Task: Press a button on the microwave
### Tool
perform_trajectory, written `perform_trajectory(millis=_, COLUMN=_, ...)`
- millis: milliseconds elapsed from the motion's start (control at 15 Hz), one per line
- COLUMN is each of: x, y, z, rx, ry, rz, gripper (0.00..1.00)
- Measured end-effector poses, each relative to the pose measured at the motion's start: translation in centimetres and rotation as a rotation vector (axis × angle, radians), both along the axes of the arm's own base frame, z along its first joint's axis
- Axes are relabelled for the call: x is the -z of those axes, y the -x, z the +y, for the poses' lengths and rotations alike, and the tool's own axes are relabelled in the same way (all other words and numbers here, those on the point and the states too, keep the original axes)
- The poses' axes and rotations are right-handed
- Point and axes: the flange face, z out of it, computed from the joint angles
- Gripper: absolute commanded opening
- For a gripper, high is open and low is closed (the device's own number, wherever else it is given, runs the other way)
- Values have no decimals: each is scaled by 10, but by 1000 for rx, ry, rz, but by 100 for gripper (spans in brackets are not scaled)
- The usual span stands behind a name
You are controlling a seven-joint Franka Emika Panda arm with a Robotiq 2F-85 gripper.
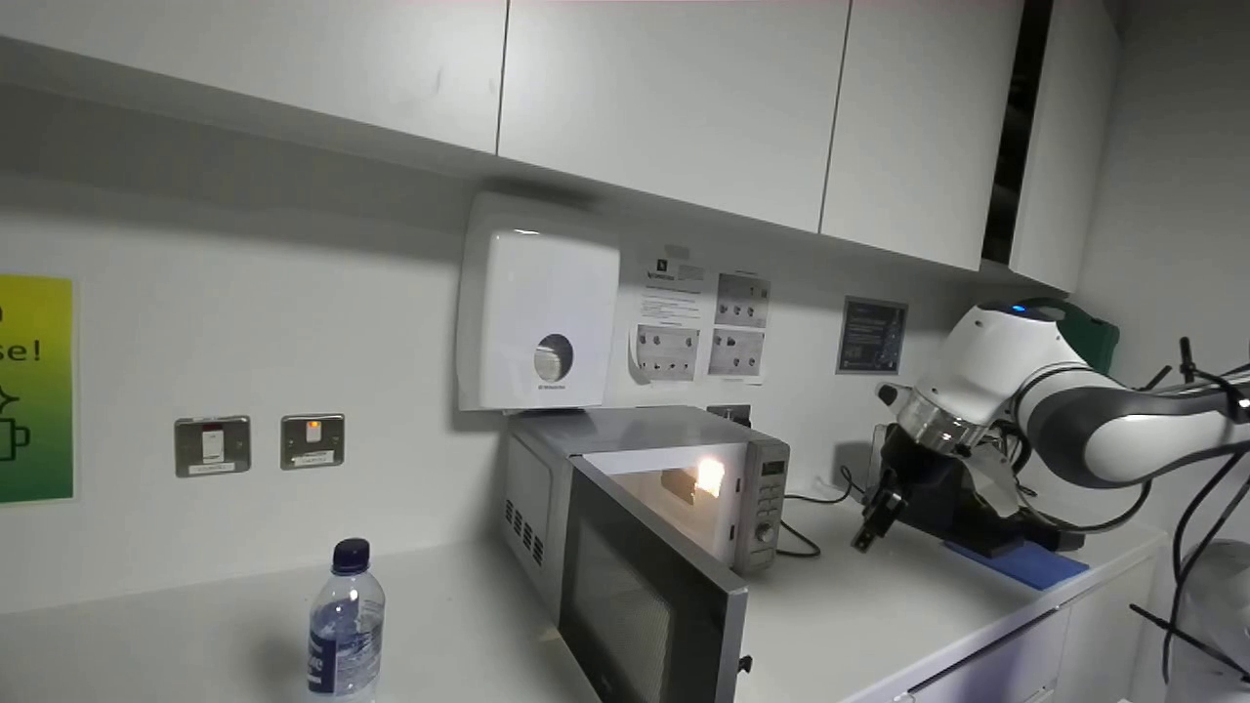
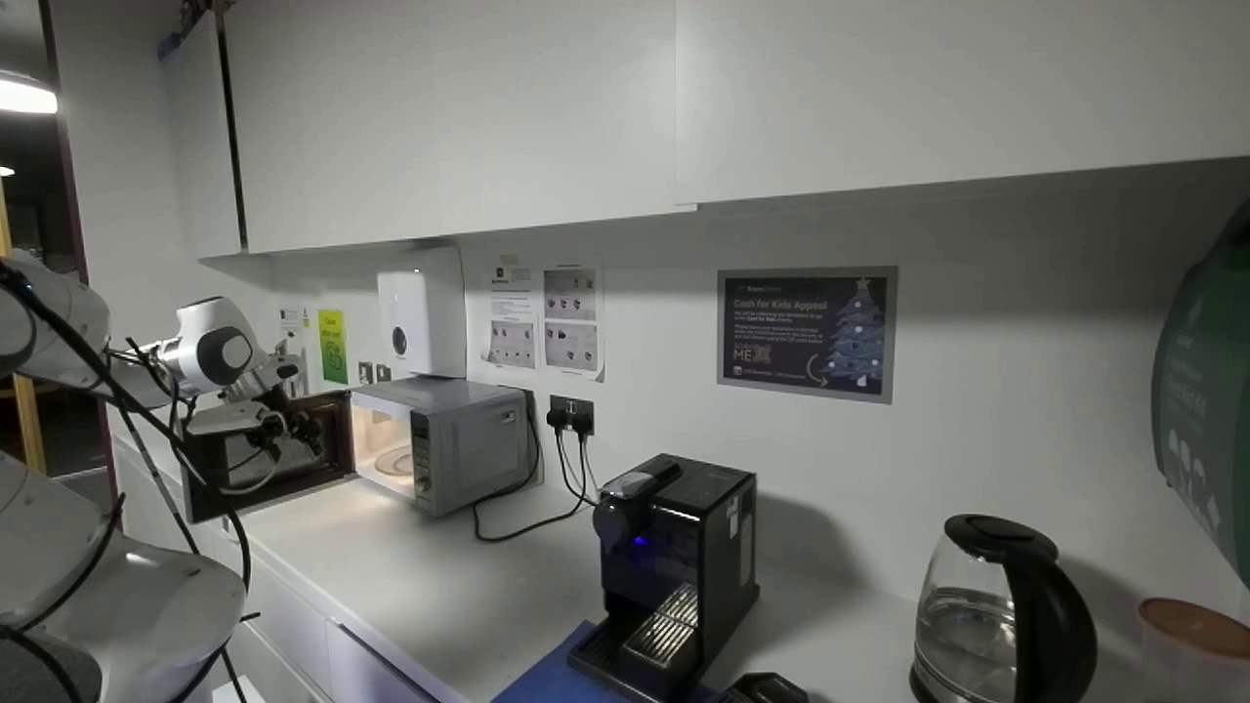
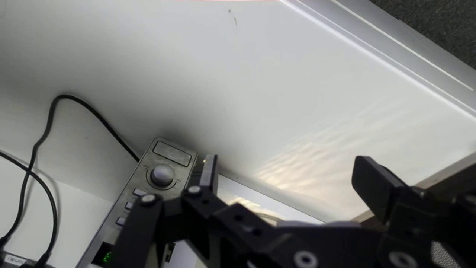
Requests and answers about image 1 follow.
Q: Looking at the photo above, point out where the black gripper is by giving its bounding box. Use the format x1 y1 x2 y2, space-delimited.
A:
853 420 966 560

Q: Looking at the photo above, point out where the silver microwave oven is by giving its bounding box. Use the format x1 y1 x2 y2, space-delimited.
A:
495 402 793 618

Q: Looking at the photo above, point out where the blue mat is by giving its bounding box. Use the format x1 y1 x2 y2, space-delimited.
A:
945 538 1093 592

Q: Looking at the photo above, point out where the white base cabinet front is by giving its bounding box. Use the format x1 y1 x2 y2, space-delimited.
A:
845 538 1175 703

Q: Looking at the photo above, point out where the grey socket notice sheet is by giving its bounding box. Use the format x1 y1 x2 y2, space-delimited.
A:
711 269 772 328

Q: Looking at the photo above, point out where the white label with dark logo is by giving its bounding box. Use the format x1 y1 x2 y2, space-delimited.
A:
646 247 711 289

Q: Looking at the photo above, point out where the white paper towel dispenser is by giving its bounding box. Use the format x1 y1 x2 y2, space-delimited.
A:
455 191 625 416

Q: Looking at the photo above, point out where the clear water bottle blue cap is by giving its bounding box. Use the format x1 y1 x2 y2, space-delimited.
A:
306 534 392 703

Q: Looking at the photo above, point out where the black microwave power cable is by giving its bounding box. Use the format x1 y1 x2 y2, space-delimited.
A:
772 485 853 564

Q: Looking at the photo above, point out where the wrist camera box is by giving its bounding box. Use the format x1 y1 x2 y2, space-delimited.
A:
960 440 1034 522

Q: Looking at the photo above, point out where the dark framed wall poster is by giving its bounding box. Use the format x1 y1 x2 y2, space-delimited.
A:
836 298 910 376

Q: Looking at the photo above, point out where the white double wall socket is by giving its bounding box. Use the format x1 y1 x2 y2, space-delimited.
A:
628 320 703 387
703 323 770 384

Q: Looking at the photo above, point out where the green wall sign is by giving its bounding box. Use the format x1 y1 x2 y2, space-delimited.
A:
1038 293 1124 384

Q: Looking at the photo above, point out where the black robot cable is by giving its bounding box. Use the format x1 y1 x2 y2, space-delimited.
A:
1116 332 1250 686

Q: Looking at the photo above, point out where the white wall cabinet door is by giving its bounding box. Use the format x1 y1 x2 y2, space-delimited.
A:
818 0 1033 273
1013 0 1124 298
0 0 512 155
495 0 857 237

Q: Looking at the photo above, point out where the steel wall switch plate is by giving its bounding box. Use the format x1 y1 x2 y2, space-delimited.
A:
279 411 349 474

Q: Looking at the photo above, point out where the silver wall socket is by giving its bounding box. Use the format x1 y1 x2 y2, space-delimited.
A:
172 414 254 482

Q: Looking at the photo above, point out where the green yellow wall poster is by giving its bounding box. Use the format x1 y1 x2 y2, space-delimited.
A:
0 269 80 509

